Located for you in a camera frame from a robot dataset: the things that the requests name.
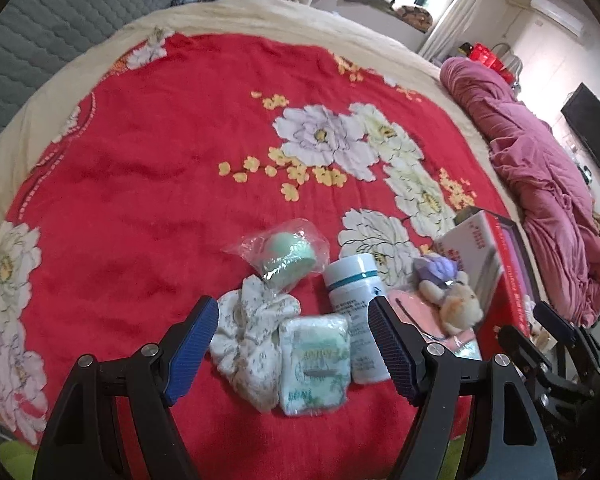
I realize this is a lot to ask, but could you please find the green tape roll in bag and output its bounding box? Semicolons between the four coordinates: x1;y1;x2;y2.
221;218;329;292

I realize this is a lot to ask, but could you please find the beige plush bear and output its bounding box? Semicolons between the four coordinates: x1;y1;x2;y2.
420;270;485;337

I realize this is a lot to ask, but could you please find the pink hair clip card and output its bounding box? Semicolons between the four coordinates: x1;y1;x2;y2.
387;287;483;361

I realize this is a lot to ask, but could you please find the green tissue pack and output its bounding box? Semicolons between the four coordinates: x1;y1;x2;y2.
278;314;353;417

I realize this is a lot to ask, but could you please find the grey quilted headboard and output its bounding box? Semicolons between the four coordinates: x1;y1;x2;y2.
0;0;206;161

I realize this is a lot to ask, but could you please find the brown patterned cushion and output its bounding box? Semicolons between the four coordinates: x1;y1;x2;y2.
392;5;433;31

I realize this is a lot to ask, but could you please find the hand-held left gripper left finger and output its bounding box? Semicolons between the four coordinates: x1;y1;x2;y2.
32;296;220;480

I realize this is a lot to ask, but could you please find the white plastic bottle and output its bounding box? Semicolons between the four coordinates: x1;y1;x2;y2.
324;254;385;385

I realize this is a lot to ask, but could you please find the purple scrunchie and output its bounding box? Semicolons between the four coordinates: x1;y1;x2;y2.
412;254;461;286

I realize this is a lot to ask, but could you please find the black framed pink picture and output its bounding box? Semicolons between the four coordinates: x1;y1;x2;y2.
452;206;543;311

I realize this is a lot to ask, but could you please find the pink duvet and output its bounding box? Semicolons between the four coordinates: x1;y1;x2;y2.
439;57;600;328

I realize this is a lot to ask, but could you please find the white floral scrunchie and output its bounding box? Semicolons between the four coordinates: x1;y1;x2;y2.
209;276;302;413

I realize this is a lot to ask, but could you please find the red bag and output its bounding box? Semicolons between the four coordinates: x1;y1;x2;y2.
467;42;516;83

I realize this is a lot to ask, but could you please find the red cardboard box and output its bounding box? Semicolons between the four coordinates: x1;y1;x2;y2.
432;210;536;336

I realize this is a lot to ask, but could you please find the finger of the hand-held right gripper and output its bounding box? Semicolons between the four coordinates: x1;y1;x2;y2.
497;325;581;401
532;301;600;376

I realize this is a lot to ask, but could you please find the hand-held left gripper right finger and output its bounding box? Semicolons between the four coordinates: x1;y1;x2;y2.
367;297;558;480

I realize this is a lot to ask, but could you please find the white air conditioner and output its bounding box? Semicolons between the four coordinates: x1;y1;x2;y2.
530;0;583;36

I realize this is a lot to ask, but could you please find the black television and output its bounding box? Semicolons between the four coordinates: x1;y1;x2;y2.
560;82;600;177

